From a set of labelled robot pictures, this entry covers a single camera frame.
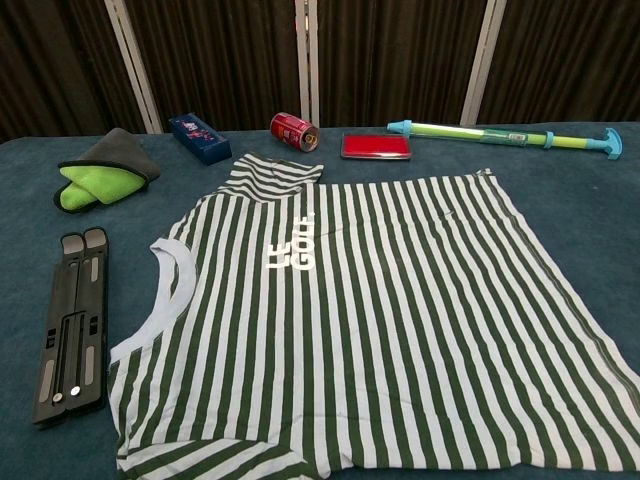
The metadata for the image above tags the dark brown pleated curtain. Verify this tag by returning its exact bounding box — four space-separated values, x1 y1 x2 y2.
124 0 301 134
317 0 489 129
477 0 640 126
0 0 151 144

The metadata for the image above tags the green blue toy water pump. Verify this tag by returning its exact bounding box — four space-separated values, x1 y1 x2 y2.
386 118 625 162

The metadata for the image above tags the black folding laptop stand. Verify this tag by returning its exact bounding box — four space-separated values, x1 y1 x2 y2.
30 225 110 431

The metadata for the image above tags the white partition frame post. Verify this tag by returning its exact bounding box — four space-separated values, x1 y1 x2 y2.
294 0 321 129
459 0 507 126
103 0 165 135

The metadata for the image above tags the red soda can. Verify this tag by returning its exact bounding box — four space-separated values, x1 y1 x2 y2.
269 111 320 153

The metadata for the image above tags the red ink pad case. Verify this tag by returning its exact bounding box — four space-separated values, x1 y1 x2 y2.
340 131 413 162

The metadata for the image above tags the green grey microfiber cloth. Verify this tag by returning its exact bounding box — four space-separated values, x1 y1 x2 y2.
52 127 162 215

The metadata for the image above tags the green white striped T-shirt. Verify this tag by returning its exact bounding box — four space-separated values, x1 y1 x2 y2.
107 152 640 476

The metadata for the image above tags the dark blue rectangular box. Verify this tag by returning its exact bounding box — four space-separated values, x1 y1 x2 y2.
167 113 234 167

